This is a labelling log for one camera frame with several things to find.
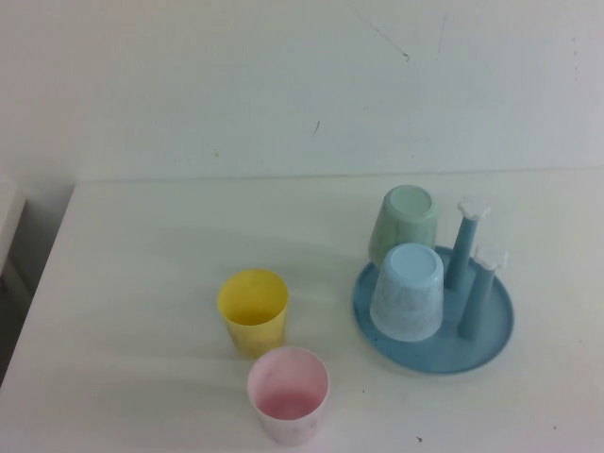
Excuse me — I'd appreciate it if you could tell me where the yellow plastic cup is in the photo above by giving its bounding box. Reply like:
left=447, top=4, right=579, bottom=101
left=216, top=268, right=290, bottom=361

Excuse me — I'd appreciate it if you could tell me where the pink plastic cup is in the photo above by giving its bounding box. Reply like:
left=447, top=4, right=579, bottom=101
left=246, top=345, right=331, bottom=449

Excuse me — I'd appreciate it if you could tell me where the green plastic cup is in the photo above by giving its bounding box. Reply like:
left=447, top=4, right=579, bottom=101
left=367, top=184, right=441, bottom=267

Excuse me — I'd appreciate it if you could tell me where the light blue plastic cup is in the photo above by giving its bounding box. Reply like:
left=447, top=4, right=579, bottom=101
left=368, top=243, right=446, bottom=344

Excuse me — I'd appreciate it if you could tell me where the blue cup stand with pegs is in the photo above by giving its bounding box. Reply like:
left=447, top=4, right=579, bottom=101
left=353, top=195, right=516, bottom=377

